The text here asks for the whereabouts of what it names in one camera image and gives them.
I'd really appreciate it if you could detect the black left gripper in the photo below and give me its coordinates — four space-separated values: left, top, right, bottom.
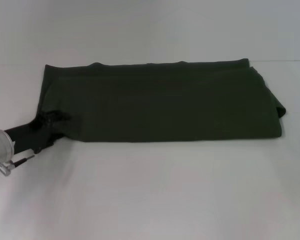
3 109 72 155

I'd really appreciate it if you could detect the dark green FREE t-shirt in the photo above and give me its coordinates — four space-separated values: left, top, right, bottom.
34 58 288 144

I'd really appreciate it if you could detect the dark red left gripper cable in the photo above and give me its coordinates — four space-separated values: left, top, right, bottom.
0 154 36 178

